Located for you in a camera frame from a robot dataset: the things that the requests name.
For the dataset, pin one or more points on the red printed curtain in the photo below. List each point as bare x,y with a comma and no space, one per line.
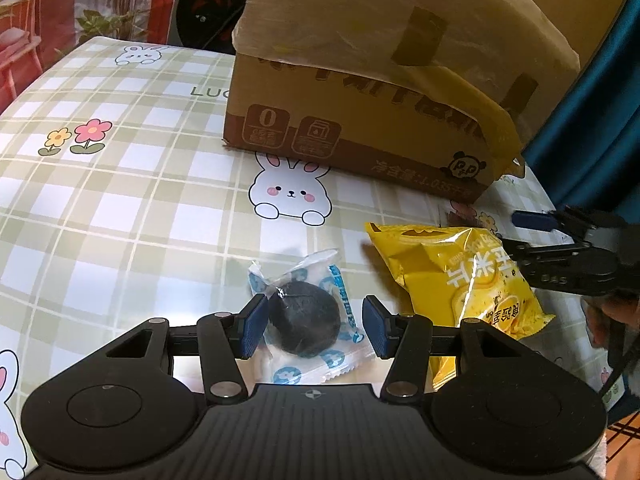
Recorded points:
60,10

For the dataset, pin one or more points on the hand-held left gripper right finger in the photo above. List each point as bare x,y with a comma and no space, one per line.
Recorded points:
376,327

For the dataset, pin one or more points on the person's right hand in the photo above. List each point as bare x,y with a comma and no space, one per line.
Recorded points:
627,330

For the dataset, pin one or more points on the checked bunny tablecloth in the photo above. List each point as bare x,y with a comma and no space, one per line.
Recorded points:
125,210

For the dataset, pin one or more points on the black round snack packet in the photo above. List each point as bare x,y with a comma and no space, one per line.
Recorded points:
302,315

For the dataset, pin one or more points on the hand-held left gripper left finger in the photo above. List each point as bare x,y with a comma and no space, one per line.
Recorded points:
252,327

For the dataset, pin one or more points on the yellow snack packet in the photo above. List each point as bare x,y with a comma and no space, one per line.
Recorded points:
450,270

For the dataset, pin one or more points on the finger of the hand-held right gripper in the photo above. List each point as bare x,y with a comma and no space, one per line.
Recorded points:
530,220
540,252

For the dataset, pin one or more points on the teal curtain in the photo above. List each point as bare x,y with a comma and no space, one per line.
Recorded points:
595,135

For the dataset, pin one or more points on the black exercise bike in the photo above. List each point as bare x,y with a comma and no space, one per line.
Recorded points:
210,5

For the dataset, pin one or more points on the cardboard box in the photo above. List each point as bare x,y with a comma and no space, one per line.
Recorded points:
375,60

